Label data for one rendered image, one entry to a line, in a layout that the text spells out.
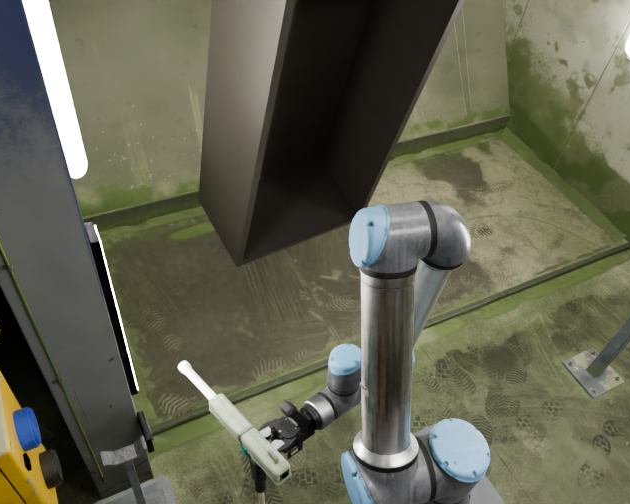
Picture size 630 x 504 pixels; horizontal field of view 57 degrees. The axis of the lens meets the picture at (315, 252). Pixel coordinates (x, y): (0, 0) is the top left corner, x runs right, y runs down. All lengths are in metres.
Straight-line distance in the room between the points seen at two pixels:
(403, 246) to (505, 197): 2.45
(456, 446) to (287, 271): 1.57
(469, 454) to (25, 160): 1.11
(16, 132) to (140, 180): 1.93
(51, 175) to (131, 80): 1.86
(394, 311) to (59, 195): 0.67
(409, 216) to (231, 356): 1.53
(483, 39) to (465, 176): 0.85
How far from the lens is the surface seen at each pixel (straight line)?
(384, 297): 1.15
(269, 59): 1.52
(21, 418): 0.78
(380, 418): 1.30
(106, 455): 1.18
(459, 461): 1.44
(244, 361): 2.50
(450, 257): 1.20
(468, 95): 3.79
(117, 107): 2.93
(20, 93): 1.02
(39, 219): 1.18
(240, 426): 1.56
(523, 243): 3.29
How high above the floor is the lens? 2.17
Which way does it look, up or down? 47 degrees down
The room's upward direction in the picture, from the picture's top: 8 degrees clockwise
